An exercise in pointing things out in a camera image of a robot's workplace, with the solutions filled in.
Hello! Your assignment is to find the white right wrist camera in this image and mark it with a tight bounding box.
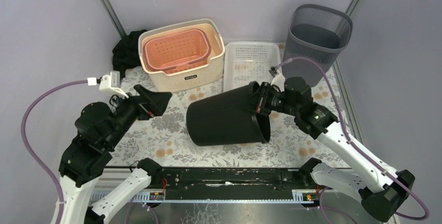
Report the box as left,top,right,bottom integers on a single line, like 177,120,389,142
269,65,286,92

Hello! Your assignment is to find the large black round bin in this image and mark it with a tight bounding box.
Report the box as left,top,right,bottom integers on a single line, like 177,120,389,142
186,81,271,146

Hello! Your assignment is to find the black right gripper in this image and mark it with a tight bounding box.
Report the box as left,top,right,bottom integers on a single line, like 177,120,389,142
238,81,299,116

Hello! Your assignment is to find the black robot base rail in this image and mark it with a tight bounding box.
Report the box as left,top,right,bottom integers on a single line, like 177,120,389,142
145,167,321,203

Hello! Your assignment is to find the cream plastic storage basket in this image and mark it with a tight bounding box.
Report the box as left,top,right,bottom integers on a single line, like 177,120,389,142
138,19,225,92

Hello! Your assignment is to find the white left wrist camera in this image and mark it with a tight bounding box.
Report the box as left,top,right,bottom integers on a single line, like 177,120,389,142
99,70,129,98

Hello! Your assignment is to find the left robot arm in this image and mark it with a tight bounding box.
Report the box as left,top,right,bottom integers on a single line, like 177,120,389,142
52,84,172,223

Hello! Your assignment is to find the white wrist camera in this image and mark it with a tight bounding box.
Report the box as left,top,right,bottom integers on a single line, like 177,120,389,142
269,65,286,92
99,70,129,98

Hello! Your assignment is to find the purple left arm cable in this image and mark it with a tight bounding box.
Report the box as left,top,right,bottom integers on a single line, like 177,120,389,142
21,79,95,224

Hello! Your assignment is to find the black cloth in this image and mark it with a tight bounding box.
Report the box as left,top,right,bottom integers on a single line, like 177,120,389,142
112,29,148,80

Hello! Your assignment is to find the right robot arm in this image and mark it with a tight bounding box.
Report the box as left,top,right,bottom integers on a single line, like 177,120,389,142
254,78,415,222

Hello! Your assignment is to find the white perforated plastic basket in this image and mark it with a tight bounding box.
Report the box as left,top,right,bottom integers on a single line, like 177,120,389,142
223,41,281,92

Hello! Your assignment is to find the grey mesh waste bin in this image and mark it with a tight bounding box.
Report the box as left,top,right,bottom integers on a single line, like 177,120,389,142
283,4,353,72

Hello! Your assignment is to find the pink plastic basket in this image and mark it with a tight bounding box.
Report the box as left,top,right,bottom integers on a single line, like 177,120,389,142
141,29,212,74

